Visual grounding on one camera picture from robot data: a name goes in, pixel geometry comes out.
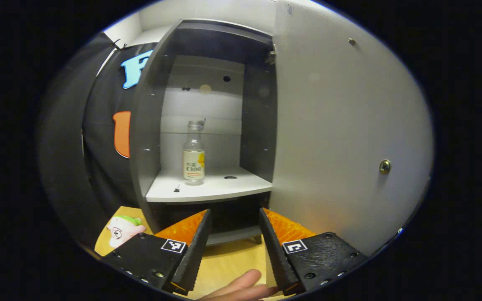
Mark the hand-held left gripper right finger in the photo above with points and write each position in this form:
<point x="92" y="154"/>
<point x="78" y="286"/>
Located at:
<point x="276" y="255"/>

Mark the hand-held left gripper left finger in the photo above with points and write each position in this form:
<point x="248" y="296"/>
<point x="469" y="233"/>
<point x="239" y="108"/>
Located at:
<point x="191" y="259"/>

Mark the clear glass bottle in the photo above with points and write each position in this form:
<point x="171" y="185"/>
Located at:
<point x="193" y="163"/>

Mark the grey cabinet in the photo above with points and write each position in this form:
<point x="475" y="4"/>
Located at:
<point x="149" y="125"/>

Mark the grey cabinet door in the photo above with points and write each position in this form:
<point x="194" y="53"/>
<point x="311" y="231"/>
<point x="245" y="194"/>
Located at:
<point x="341" y="125"/>

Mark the pink plush toy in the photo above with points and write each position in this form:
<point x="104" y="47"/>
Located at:
<point x="121" y="232"/>

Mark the black backdrop cloth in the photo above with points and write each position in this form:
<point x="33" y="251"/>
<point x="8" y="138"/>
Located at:
<point x="69" y="146"/>

